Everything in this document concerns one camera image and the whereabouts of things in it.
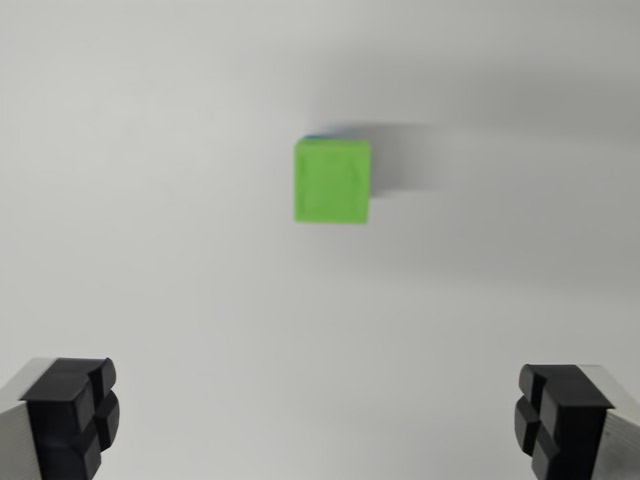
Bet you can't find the blue embossed cube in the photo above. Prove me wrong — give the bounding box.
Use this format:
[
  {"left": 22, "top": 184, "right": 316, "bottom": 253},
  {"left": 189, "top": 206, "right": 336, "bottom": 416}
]
[{"left": 301, "top": 130, "right": 354, "bottom": 143}]

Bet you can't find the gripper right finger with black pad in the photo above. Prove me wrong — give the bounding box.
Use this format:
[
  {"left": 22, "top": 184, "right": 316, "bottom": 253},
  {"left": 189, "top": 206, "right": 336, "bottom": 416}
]
[{"left": 513, "top": 363, "right": 640, "bottom": 480}]

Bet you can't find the green embossed cube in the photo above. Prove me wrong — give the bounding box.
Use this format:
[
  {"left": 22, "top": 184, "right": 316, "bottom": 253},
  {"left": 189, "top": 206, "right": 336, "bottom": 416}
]
[{"left": 293, "top": 137, "right": 373, "bottom": 225}]

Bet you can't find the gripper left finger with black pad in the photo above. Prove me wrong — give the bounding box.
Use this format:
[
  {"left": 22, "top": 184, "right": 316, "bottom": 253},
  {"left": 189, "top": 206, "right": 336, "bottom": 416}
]
[{"left": 0, "top": 356, "right": 122, "bottom": 480}]

